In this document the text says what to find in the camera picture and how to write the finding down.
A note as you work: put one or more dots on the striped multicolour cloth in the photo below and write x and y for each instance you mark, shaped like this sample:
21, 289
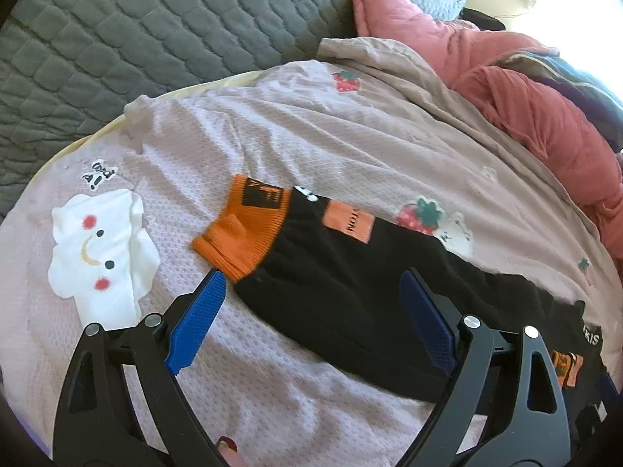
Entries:
584, 82

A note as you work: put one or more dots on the black pants with orange cuffs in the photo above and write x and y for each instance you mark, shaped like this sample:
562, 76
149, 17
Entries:
340, 292

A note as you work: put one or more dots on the grey quilted bed cover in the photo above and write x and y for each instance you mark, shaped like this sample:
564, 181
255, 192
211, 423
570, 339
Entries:
146, 24

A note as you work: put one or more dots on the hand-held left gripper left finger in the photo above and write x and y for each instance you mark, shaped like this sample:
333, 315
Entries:
202, 311

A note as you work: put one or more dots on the salmon pink duvet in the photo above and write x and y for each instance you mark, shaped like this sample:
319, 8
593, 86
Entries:
535, 121

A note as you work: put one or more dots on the person's left hand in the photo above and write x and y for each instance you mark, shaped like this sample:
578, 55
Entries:
228, 453

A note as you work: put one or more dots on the pink strawberry printed blanket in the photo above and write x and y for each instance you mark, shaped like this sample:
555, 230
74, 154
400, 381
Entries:
292, 131

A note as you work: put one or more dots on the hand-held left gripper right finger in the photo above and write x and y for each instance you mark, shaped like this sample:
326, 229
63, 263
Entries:
428, 316

